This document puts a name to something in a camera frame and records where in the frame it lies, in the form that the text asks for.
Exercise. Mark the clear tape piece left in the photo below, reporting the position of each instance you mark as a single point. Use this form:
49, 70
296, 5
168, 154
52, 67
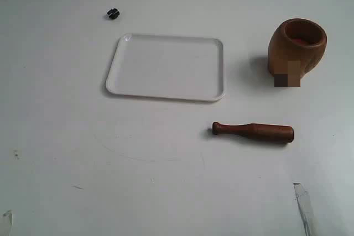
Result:
6, 223

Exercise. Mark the brown wooden pestle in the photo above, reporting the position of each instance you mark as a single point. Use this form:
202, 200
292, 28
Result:
264, 132

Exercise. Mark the white rectangular plastic tray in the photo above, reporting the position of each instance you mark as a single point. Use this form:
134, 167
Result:
183, 68

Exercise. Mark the small black plastic part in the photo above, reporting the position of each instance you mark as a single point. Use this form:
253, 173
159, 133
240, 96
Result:
113, 13

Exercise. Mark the clear tape strip right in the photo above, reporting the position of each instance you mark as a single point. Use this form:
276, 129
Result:
305, 210

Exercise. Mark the wooden mortar bowl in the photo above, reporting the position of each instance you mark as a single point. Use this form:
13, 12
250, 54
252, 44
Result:
288, 62

